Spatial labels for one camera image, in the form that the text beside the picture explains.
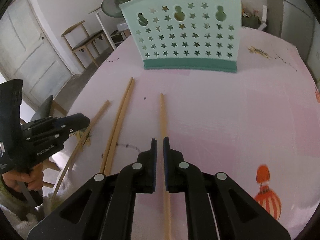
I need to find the large steel spoon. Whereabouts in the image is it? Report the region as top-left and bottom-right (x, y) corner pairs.
(101, 0), (131, 18)

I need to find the wooden chopstick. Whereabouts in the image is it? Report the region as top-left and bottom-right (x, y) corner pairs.
(103, 79), (135, 176)
(160, 93), (172, 239)
(52, 100), (111, 201)
(99, 77), (133, 173)

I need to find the silver refrigerator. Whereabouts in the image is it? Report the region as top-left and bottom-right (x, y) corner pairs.
(265, 0), (320, 63)

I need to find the green sleeve forearm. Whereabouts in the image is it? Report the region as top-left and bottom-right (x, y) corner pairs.
(1, 179), (51, 239)

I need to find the person left hand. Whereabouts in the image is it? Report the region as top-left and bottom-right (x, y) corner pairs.
(2, 163), (43, 192)

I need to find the mint green utensil holder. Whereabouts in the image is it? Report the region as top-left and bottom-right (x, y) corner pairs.
(119, 0), (242, 73)

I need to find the wooden chair black seat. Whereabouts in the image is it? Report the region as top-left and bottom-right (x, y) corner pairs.
(61, 20), (114, 68)

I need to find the pink printed tablecloth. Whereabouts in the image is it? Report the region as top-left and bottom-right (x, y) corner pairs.
(55, 28), (319, 238)

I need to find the white door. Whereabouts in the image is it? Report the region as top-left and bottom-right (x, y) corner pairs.
(1, 0), (72, 109)

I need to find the white side table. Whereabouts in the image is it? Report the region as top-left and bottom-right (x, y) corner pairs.
(88, 7), (125, 50)

